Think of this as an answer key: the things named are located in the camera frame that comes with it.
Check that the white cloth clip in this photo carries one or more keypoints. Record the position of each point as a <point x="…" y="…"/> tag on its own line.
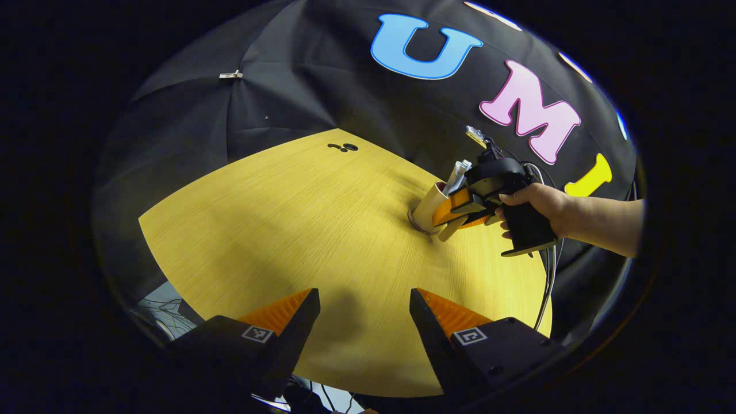
<point x="230" y="75"/>

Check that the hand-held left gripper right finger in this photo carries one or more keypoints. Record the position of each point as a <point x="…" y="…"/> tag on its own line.
<point x="434" y="345"/>

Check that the wooden desktop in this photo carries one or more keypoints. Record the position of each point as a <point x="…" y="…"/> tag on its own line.
<point x="259" y="241"/>

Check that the round brown coaster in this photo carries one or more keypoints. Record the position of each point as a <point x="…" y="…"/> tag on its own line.
<point x="411" y="221"/>

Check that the white toothpaste tube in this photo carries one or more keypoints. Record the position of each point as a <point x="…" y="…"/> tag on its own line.
<point x="454" y="181"/>

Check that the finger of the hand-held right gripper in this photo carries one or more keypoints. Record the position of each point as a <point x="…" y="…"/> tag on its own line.
<point x="477" y="221"/>
<point x="451" y="207"/>

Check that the black backdrop cloth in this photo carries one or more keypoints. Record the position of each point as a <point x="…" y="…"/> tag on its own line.
<point x="287" y="86"/>

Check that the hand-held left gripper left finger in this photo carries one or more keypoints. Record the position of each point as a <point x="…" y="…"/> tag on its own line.
<point x="293" y="345"/>

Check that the beige cup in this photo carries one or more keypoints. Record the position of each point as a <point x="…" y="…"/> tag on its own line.
<point x="428" y="210"/>

